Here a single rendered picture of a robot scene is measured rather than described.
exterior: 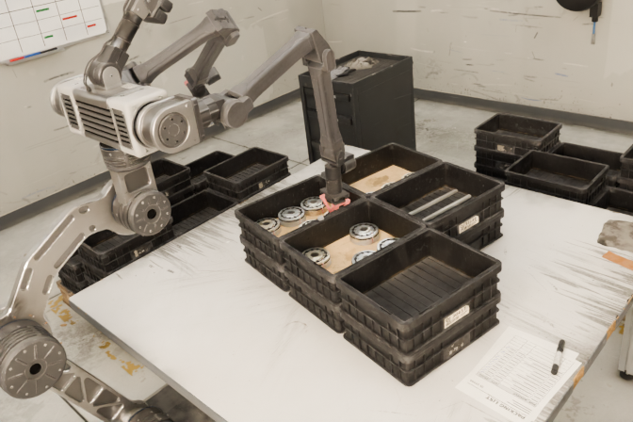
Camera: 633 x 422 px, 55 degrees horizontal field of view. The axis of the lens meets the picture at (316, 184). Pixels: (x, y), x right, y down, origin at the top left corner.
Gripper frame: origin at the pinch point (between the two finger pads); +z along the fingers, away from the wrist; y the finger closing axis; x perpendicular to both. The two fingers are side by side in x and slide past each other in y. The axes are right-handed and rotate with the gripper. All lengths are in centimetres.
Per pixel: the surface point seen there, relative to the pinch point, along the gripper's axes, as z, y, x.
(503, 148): 29, 51, -144
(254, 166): 36, 140, -31
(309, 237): -1.4, -11.1, 18.1
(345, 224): -0.4, -9.8, 2.5
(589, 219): 14, -46, -85
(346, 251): 4.5, -18.5, 8.4
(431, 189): 1.2, -6.0, -41.0
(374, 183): 2.7, 16.2, -29.5
